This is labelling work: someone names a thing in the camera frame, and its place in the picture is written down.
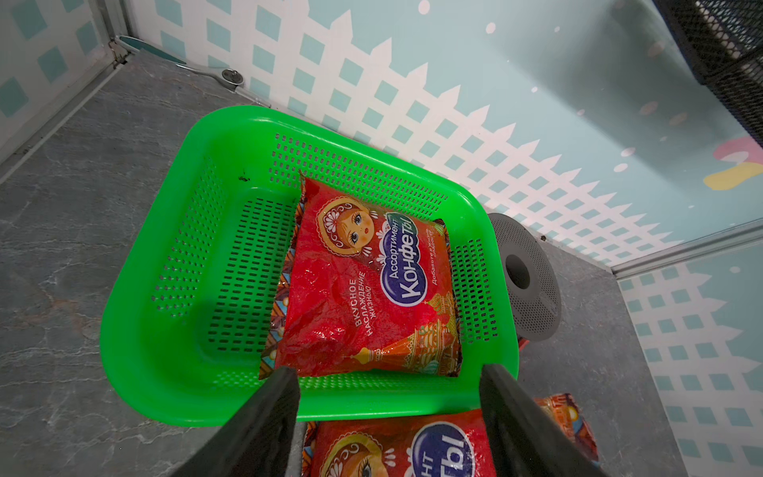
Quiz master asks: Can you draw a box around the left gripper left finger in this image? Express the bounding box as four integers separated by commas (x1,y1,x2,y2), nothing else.
174,368,300,477

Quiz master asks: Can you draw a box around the red candy bag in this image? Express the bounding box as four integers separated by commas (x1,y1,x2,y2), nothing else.
301,394,602,476
259,177,462,378

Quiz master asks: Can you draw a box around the black wire mesh basket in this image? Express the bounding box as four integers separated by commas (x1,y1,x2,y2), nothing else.
654,0,762,143

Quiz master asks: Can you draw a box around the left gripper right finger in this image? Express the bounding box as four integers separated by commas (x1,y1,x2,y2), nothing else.
479,364,604,476

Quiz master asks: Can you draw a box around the green plastic basket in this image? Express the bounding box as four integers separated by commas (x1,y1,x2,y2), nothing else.
101,107,520,427

